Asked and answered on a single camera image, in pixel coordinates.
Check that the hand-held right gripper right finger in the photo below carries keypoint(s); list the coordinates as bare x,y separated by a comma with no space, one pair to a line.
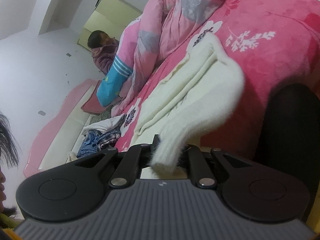
195,162

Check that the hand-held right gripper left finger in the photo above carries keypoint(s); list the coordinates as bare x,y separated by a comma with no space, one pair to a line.
146,155

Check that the white deer sweater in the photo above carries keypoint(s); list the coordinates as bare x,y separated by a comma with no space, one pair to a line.
195,100

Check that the plaid shirt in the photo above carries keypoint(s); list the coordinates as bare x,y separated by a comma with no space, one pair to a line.
107,138

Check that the white t-shirt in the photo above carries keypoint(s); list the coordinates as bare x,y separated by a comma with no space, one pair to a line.
107,123

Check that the green patterned pillow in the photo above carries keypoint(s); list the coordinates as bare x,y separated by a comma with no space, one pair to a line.
103,115

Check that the blue denim garment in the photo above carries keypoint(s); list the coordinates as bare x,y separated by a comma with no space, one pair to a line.
87,145

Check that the pink cushion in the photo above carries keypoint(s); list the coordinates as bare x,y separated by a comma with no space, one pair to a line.
92,105

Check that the blue striped quilt cover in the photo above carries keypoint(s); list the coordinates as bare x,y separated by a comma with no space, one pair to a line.
110,85

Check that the pink white headboard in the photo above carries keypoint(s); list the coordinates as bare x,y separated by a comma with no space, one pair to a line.
57,135

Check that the child in purple jacket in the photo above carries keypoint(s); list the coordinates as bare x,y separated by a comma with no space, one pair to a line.
103,57

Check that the person's head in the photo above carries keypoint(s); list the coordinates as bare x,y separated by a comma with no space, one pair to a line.
7,140
98,38

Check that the pink grey floral quilt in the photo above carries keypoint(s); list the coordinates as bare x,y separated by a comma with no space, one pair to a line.
170,30

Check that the cream wardrobe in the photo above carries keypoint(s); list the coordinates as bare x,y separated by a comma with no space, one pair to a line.
110,12

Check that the person's green clothing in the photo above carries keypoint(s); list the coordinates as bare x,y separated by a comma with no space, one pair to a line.
7,223

